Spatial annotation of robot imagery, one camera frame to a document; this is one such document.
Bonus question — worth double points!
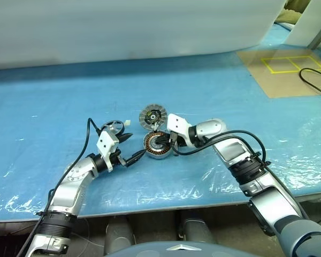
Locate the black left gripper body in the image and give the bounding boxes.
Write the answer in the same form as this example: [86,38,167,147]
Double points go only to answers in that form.
[111,149,129,168]

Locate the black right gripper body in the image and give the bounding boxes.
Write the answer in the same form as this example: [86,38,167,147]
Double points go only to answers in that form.
[169,131,183,155]

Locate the silver motor base copper windings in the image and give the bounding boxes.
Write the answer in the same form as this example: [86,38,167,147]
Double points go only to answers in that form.
[143,131,174,160]

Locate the silver motor rotor disc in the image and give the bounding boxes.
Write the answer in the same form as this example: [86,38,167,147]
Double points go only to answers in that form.
[138,104,165,132]

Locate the blue plastic table sheet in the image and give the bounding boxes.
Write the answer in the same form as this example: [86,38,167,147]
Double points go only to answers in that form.
[0,49,321,223]

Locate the grey rounded cylinder shape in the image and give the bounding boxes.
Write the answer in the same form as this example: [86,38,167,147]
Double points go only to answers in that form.
[104,216,136,255]
[178,211,217,244]

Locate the grey robot torso silver emblem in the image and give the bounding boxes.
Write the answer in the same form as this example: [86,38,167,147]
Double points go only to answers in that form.
[104,240,287,257]

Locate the white backdrop sheet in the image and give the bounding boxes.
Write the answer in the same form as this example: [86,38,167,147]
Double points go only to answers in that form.
[0,0,287,71]

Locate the brown cardboard sheet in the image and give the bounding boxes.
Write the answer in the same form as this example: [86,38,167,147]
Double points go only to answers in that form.
[236,48,321,99]

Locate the white upright panel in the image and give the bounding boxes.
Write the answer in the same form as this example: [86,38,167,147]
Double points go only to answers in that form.
[283,0,321,49]

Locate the khaki cloth bundle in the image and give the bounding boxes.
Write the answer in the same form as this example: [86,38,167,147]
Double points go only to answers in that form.
[274,0,304,24]

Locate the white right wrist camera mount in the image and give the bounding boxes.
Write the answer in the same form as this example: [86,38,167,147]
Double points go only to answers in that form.
[167,114,190,147]

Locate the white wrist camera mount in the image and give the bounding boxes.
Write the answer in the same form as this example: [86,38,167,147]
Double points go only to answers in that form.
[167,114,190,147]
[96,130,121,172]

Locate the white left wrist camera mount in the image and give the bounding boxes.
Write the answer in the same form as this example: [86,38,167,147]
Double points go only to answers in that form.
[96,130,121,172]

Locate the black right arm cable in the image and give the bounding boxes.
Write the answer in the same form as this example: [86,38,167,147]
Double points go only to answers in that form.
[172,130,271,168]

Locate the black looped cable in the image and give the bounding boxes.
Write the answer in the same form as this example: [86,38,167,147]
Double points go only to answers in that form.
[299,68,321,96]

